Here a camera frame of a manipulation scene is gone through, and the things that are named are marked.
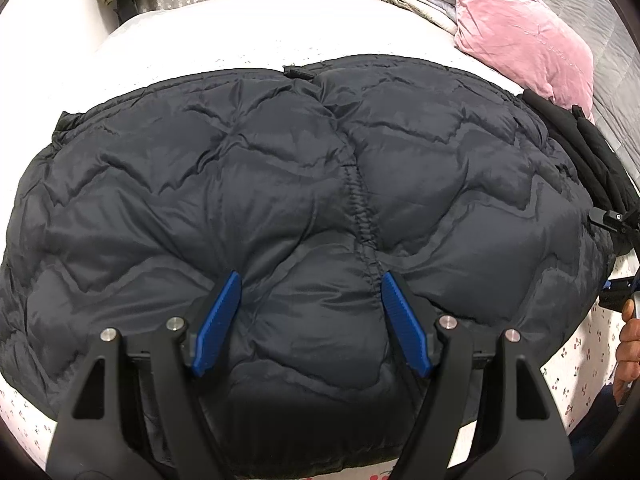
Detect pink velvet pillow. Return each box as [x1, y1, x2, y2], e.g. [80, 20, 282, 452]
[454, 0, 594, 118]

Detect black folded garment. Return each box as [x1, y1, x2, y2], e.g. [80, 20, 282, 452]
[516, 88, 640, 256]

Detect person's right hand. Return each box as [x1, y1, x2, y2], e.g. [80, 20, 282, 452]
[613, 299, 640, 406]

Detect person's right forearm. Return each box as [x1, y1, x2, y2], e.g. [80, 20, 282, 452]
[568, 384, 620, 479]

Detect grey quilted headboard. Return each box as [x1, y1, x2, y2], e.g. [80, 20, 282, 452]
[544, 0, 639, 181]

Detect cherry print bed sheet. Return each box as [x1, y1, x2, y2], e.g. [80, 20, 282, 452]
[0, 253, 640, 480]

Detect black quilted puffer jacket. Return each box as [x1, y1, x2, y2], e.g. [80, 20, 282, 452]
[1, 55, 615, 478]

